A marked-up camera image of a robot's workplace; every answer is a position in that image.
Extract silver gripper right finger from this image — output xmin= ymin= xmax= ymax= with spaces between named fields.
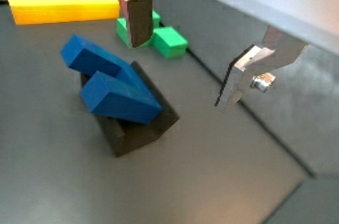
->
xmin=214 ymin=26 xmax=308 ymax=110

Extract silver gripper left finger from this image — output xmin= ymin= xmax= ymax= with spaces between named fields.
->
xmin=118 ymin=0 xmax=151 ymax=48

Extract blue U-shaped block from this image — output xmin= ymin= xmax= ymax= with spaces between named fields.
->
xmin=61 ymin=35 xmax=162 ymax=124

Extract green zigzag block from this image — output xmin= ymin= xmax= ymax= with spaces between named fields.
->
xmin=114 ymin=10 xmax=189 ymax=59

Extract yellow long bar block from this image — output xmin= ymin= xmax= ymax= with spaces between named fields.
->
xmin=7 ymin=0 xmax=118 ymax=25

